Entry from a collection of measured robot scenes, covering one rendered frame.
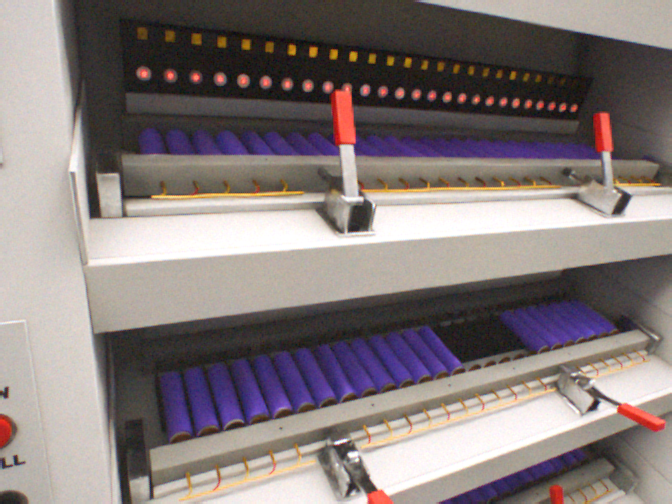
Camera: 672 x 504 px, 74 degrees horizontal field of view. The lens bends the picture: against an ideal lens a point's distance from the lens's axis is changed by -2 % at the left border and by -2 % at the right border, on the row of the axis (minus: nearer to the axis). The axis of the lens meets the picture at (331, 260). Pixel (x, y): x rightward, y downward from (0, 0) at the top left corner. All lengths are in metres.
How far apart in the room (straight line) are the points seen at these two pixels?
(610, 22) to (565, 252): 0.19
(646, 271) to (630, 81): 0.24
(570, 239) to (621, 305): 0.28
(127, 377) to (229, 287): 0.20
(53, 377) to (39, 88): 0.14
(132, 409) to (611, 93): 0.66
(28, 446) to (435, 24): 0.53
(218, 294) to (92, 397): 0.08
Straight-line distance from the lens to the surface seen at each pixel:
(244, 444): 0.36
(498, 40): 0.65
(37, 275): 0.26
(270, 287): 0.28
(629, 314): 0.69
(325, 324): 0.47
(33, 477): 0.30
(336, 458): 0.37
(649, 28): 0.51
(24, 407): 0.28
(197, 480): 0.37
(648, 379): 0.64
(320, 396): 0.41
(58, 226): 0.25
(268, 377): 0.41
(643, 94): 0.69
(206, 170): 0.32
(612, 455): 0.76
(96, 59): 0.46
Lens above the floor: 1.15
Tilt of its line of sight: 12 degrees down
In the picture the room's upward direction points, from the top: straight up
